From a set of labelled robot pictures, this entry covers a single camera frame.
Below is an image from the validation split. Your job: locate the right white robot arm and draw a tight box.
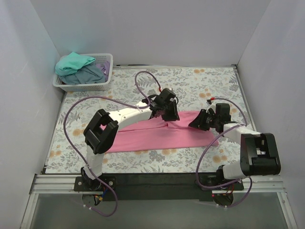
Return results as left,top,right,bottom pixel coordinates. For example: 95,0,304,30
189,100,281,190

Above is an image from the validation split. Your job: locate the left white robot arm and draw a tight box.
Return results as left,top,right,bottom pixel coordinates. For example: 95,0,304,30
81,88,180,191

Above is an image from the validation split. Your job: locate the grey-blue t shirt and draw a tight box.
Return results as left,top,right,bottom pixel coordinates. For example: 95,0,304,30
59,65,106,85

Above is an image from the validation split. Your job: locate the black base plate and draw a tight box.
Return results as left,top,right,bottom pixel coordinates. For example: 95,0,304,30
73,172,233,201

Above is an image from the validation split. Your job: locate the floral patterned table mat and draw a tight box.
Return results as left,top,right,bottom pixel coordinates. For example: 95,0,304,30
44,67,253,174

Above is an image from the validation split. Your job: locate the pink t shirt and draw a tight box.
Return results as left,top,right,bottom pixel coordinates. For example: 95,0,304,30
108,111,214,153

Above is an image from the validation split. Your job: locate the aluminium frame rail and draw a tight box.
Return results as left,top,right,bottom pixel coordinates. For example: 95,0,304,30
20,173,79,229

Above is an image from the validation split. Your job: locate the white plastic laundry basket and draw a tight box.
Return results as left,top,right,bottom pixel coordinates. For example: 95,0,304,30
52,53,113,92

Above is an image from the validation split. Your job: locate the teal t shirt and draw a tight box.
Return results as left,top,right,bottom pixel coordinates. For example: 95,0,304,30
55,52,95,76

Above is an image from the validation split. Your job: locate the lavender t shirt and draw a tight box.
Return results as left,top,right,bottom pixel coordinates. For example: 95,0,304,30
97,61,111,81

